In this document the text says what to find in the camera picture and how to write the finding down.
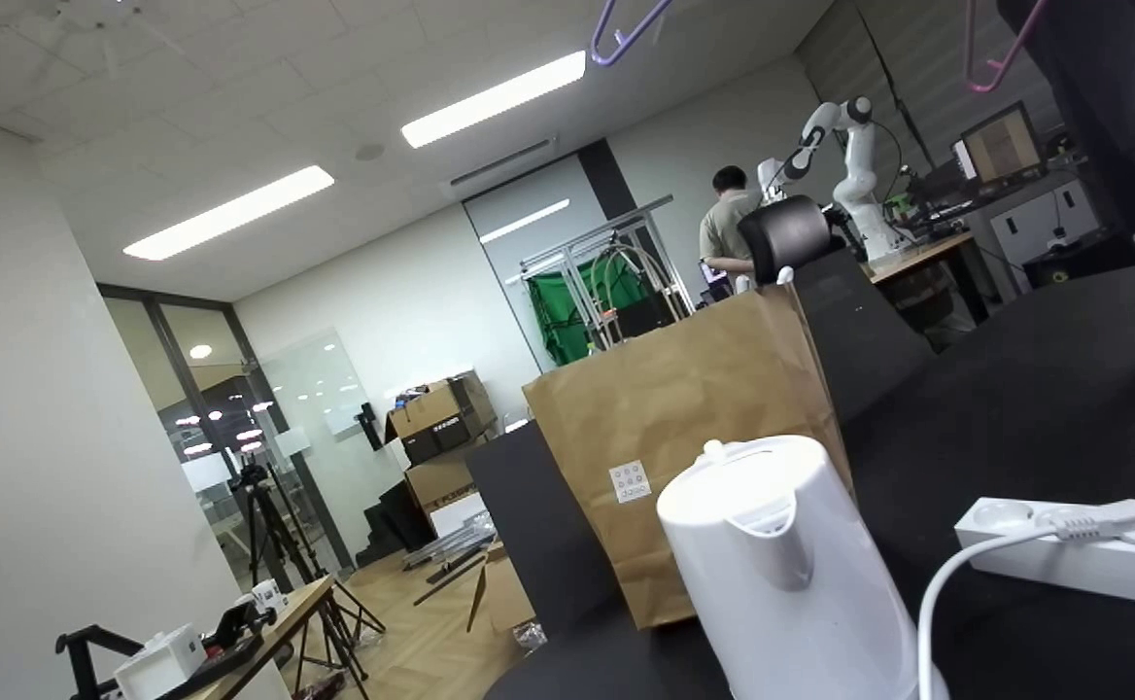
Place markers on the black camera tripod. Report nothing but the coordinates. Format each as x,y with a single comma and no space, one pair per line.
267,517

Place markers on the brown paper bag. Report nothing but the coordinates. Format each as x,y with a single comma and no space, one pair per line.
670,430

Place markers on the pink clothes hanger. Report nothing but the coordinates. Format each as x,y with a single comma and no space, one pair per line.
978,87

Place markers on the black office chair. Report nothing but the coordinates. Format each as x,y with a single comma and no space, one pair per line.
788,236

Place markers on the wooden folding table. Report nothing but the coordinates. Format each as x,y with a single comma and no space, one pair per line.
277,629

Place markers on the small white box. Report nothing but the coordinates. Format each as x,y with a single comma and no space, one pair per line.
162,662

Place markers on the person in grey shirt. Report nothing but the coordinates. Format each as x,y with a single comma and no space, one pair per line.
726,228

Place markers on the large cardboard box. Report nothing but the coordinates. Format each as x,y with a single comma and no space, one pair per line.
437,415

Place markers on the white power strip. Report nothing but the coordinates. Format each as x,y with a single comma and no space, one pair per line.
1085,566

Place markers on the wooden desk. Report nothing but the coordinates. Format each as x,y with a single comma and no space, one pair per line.
917,255

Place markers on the purple clothes hanger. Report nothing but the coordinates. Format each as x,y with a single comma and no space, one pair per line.
595,54

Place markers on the small cardboard box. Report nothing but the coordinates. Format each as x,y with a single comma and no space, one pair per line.
439,481

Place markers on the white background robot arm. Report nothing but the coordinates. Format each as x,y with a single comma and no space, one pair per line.
859,167

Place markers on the white electric kettle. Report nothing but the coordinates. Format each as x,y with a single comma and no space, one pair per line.
774,568

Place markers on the metal clothes rack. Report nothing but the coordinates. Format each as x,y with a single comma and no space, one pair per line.
652,255

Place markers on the green cloth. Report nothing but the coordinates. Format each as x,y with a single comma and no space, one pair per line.
561,315

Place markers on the long ceiling light strip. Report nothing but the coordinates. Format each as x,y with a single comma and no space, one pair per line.
496,98
231,211

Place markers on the black hanging garment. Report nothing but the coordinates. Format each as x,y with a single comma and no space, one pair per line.
1113,119

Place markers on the computer monitor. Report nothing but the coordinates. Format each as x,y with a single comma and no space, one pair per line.
998,141

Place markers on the white cabinet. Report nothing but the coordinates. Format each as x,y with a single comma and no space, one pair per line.
1046,219

